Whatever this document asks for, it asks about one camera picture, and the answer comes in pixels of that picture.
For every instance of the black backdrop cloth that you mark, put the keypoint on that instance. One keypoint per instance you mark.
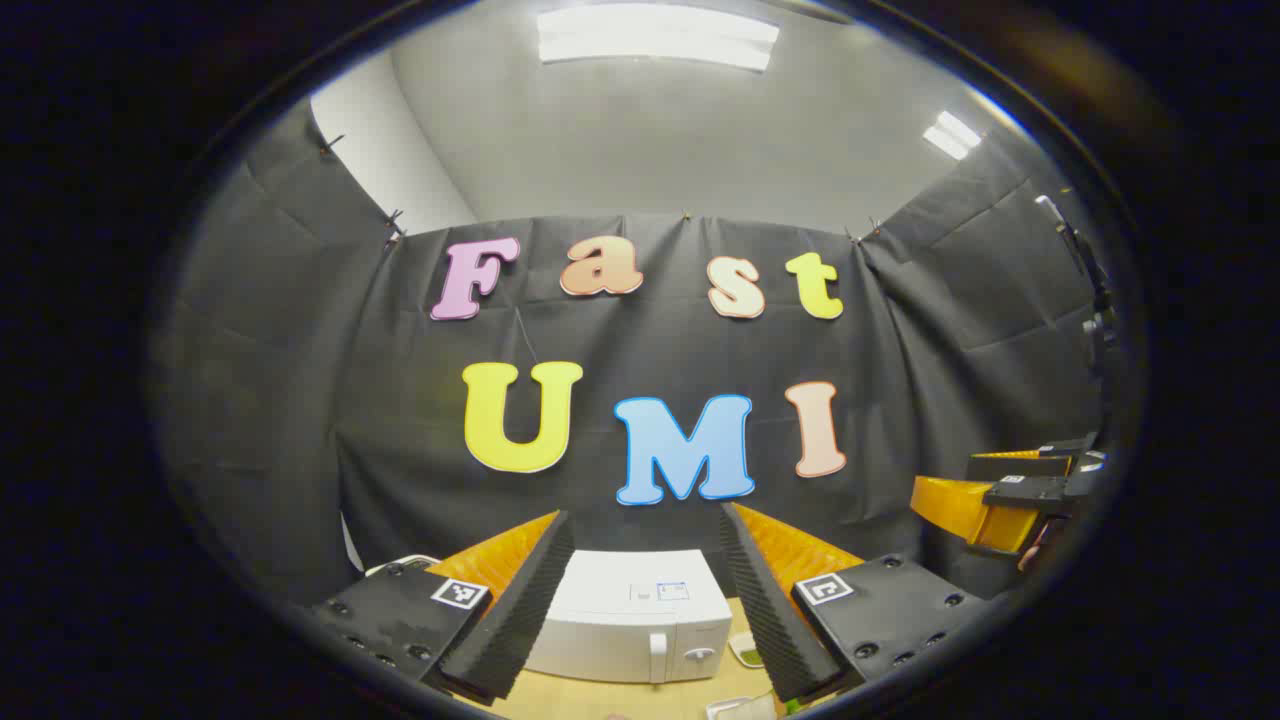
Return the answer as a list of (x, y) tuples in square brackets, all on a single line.
[(400, 420)]

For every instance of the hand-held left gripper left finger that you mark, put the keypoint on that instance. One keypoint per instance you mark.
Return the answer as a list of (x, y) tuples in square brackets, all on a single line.
[(525, 610)]

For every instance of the white divided snack dish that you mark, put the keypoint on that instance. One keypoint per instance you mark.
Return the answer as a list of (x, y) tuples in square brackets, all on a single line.
[(747, 652)]

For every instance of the white rectangular tray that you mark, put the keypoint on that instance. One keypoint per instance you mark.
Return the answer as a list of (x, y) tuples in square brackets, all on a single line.
[(745, 708)]

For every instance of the white microwave oven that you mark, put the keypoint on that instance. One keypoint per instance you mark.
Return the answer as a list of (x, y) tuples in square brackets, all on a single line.
[(640, 620)]

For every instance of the long ceiling light panel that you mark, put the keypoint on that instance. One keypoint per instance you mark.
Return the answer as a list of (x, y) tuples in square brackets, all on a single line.
[(655, 38)]

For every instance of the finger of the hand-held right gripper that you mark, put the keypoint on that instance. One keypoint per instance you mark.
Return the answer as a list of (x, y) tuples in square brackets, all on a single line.
[(1010, 466), (950, 505)]

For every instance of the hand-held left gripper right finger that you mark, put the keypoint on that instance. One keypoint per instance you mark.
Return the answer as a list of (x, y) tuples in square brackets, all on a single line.
[(765, 610)]

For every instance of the small ceiling light panel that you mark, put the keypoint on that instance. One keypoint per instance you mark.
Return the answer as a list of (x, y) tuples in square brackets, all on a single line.
[(952, 135)]

